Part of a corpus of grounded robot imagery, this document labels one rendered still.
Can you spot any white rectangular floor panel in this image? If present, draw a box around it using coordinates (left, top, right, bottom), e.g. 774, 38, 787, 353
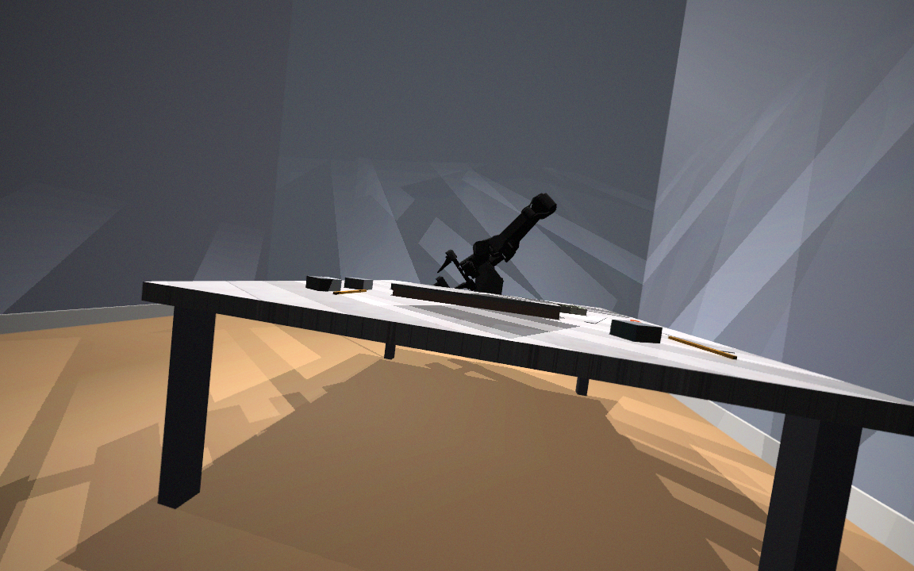
393, 283, 561, 320

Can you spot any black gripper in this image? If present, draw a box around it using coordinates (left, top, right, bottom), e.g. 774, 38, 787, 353
437, 250, 479, 291

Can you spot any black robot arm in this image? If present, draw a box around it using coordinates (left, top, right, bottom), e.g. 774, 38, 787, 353
462, 193, 557, 279

